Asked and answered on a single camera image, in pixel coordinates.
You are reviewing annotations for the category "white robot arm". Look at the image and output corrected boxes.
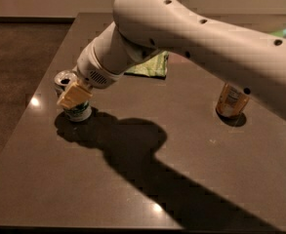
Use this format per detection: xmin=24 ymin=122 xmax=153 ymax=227
xmin=58 ymin=0 xmax=286 ymax=121

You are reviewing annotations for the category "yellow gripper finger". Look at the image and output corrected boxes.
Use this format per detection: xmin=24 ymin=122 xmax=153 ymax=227
xmin=57 ymin=80 xmax=92 ymax=109

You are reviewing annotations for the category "orange brown soda can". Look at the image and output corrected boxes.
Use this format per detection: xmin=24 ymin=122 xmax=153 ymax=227
xmin=216 ymin=83 xmax=249 ymax=119

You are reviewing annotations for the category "green white 7up can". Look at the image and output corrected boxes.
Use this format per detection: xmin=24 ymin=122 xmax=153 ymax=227
xmin=54 ymin=70 xmax=92 ymax=122

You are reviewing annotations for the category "green Kettle chips bag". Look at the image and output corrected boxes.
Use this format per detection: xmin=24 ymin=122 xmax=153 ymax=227
xmin=126 ymin=51 xmax=169 ymax=78

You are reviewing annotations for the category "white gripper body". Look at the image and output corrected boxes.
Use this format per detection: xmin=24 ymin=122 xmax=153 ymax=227
xmin=77 ymin=22 xmax=140 ymax=89

